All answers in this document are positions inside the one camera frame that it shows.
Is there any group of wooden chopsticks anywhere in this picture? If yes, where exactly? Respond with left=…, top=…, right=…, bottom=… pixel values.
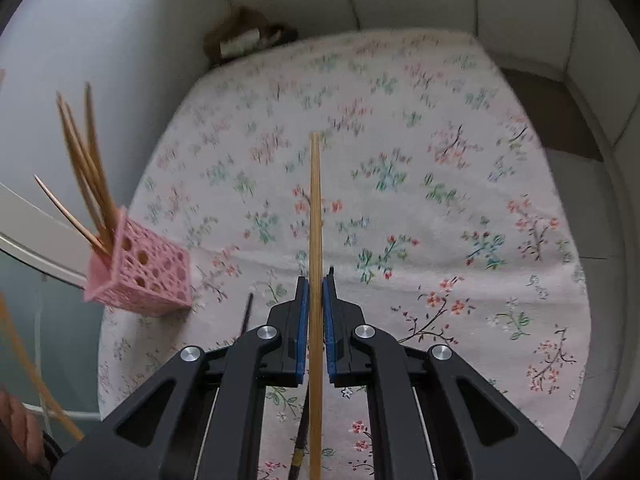
left=55, top=91, right=110, bottom=248

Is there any floral tablecloth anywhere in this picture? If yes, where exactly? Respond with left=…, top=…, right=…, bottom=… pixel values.
left=97, top=30, right=588, bottom=480

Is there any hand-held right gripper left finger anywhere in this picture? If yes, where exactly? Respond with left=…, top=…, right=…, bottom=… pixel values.
left=50, top=276, right=308, bottom=480

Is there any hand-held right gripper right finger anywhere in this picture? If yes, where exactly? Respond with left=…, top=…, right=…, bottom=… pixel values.
left=322, top=267, right=583, bottom=480

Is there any person's left hand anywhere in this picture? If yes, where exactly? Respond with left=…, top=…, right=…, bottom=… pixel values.
left=0, top=391, right=45, bottom=465

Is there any pink perforated utensil holder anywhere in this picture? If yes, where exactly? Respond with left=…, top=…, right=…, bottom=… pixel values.
left=82, top=205, right=193, bottom=317

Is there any frosted glass sliding door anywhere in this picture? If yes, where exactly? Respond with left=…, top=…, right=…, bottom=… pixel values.
left=0, top=180, right=106, bottom=461

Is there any dark trash bin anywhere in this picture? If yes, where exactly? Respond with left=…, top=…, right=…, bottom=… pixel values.
left=260, top=22, right=301, bottom=53

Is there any brown paper bag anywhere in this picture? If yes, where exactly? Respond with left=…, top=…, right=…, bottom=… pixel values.
left=202, top=5, right=273, bottom=68

